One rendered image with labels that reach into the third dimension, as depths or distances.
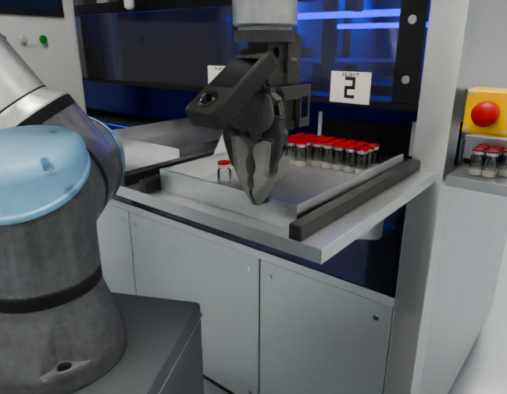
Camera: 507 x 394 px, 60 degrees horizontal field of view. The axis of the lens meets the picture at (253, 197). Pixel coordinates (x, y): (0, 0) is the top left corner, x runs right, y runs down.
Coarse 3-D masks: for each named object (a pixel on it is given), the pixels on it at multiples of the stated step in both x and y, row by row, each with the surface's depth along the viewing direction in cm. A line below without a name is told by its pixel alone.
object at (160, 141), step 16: (128, 128) 103; (144, 128) 107; (160, 128) 111; (176, 128) 115; (192, 128) 119; (208, 128) 120; (128, 144) 92; (144, 144) 89; (160, 144) 102; (176, 144) 102; (192, 144) 102; (208, 144) 89; (160, 160) 87
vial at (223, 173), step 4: (220, 168) 69; (224, 168) 68; (228, 168) 69; (220, 172) 68; (224, 172) 68; (228, 172) 69; (220, 176) 69; (224, 176) 69; (228, 176) 69; (220, 180) 69; (224, 180) 69; (228, 180) 69; (228, 184) 69
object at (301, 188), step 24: (168, 168) 71; (192, 168) 75; (216, 168) 80; (312, 168) 82; (384, 168) 74; (192, 192) 66; (216, 192) 63; (240, 192) 60; (288, 192) 69; (312, 192) 69; (336, 192) 62; (264, 216) 58; (288, 216) 56
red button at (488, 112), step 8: (480, 104) 70; (488, 104) 69; (496, 104) 70; (472, 112) 71; (480, 112) 70; (488, 112) 69; (496, 112) 69; (472, 120) 71; (480, 120) 70; (488, 120) 69; (496, 120) 69
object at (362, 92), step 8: (336, 72) 87; (344, 72) 86; (352, 72) 85; (360, 72) 84; (336, 80) 87; (344, 80) 86; (360, 80) 84; (368, 80) 83; (336, 88) 88; (344, 88) 87; (360, 88) 85; (368, 88) 84; (336, 96) 88; (360, 96) 85; (368, 96) 84; (368, 104) 84
